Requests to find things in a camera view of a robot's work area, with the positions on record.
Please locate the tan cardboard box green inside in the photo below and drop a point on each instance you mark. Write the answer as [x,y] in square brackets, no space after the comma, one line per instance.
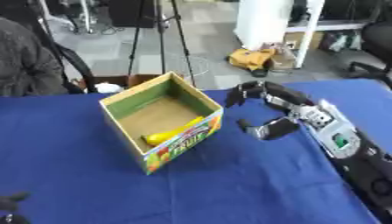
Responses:
[163,122]

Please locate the white cabinet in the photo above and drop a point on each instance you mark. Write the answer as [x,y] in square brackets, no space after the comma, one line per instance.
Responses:
[263,23]

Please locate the yellow toy banana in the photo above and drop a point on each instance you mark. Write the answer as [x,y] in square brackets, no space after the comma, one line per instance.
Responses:
[171,132]

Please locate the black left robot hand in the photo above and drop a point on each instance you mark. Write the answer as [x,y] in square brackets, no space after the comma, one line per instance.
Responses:
[11,208]

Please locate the white shelf frame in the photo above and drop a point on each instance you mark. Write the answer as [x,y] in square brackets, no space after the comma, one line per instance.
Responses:
[316,29]

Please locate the black tripod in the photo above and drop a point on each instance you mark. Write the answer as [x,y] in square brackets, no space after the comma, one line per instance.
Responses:
[161,38]

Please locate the yellow bag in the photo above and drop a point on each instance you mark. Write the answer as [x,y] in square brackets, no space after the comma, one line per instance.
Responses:
[251,59]

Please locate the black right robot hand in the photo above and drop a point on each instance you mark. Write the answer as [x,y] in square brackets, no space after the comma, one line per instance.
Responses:
[286,97]

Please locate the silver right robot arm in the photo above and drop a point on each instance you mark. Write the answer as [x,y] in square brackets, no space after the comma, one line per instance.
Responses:
[347,145]

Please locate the person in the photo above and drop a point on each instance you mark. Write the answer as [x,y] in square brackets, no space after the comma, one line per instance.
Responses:
[28,61]

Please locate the black office chair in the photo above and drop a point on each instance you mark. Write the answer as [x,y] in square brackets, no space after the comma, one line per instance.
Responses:
[375,52]

